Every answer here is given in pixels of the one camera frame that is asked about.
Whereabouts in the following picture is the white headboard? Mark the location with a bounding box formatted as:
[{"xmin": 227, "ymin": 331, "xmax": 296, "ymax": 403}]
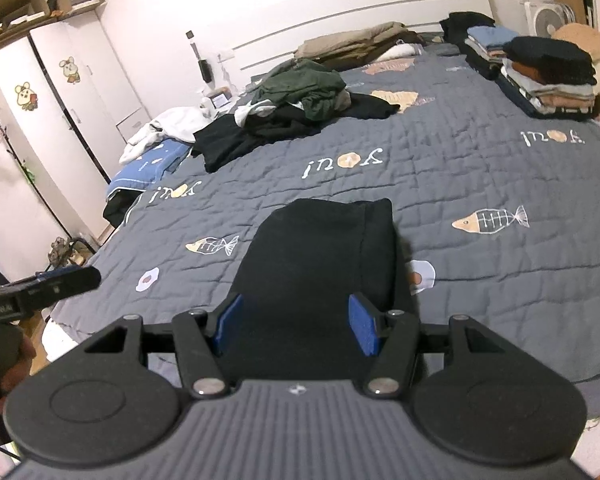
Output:
[{"xmin": 230, "ymin": 0, "xmax": 492, "ymax": 77}]

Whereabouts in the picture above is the white box fan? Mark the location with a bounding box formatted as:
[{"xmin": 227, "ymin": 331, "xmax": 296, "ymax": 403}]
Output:
[{"xmin": 524, "ymin": 1, "xmax": 576, "ymax": 38}]

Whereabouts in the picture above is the dark green garment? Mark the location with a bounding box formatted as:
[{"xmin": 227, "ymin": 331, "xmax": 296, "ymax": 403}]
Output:
[{"xmin": 252, "ymin": 58, "xmax": 352, "ymax": 122}]

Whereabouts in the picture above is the black hanging device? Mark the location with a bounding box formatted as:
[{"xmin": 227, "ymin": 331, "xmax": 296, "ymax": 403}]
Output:
[{"xmin": 190, "ymin": 42, "xmax": 213, "ymax": 84}]

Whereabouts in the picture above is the folded clothes stack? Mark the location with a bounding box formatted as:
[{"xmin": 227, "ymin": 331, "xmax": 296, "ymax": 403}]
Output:
[
  {"xmin": 495, "ymin": 36, "xmax": 597, "ymax": 120},
  {"xmin": 440, "ymin": 11, "xmax": 519, "ymax": 80}
]

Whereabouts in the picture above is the grey quilted bedspread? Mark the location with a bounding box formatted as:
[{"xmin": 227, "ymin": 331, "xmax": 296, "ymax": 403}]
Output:
[{"xmin": 52, "ymin": 55, "xmax": 600, "ymax": 417}]

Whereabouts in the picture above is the beige folded garment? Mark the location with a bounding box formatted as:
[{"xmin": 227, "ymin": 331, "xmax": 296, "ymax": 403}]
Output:
[{"xmin": 552, "ymin": 23, "xmax": 600, "ymax": 96}]

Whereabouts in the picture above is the near folded clothes stack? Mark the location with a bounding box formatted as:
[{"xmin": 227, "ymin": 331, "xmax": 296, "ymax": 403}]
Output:
[{"xmin": 495, "ymin": 36, "xmax": 597, "ymax": 120}]

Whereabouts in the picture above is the white pillow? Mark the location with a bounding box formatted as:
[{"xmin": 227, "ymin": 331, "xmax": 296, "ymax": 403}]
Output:
[{"xmin": 376, "ymin": 44, "xmax": 425, "ymax": 63}]

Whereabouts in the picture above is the folded brown blanket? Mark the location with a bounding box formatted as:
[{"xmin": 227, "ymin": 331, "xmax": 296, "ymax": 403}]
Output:
[{"xmin": 294, "ymin": 22, "xmax": 425, "ymax": 72}]

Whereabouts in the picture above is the black sweatshirt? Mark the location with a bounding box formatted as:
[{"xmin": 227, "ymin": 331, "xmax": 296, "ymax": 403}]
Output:
[{"xmin": 219, "ymin": 198, "xmax": 416, "ymax": 382}]

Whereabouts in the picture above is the large cardboard box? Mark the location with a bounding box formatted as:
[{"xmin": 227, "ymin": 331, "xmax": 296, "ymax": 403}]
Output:
[{"xmin": 0, "ymin": 0, "xmax": 50, "ymax": 39}]

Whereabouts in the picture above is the blue pillow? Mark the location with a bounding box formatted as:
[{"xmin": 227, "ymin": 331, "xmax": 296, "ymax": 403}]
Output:
[{"xmin": 106, "ymin": 139, "xmax": 192, "ymax": 200}]

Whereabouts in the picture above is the white wardrobe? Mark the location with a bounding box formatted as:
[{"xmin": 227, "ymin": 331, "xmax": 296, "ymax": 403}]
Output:
[{"xmin": 0, "ymin": 12, "xmax": 148, "ymax": 238}]

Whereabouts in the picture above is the black clothes pile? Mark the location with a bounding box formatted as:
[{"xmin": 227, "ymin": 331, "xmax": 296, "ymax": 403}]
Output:
[{"xmin": 192, "ymin": 93, "xmax": 400, "ymax": 174}]

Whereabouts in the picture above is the person's left hand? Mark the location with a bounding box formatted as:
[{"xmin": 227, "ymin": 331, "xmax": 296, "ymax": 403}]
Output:
[{"xmin": 0, "ymin": 331, "xmax": 38, "ymax": 416}]

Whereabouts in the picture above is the far folded clothes stack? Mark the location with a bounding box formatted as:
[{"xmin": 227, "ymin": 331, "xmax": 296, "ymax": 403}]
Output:
[{"xmin": 440, "ymin": 11, "xmax": 519, "ymax": 80}]

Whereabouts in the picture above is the white garment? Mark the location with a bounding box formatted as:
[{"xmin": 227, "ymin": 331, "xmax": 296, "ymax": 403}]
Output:
[{"xmin": 119, "ymin": 106, "xmax": 213, "ymax": 166}]

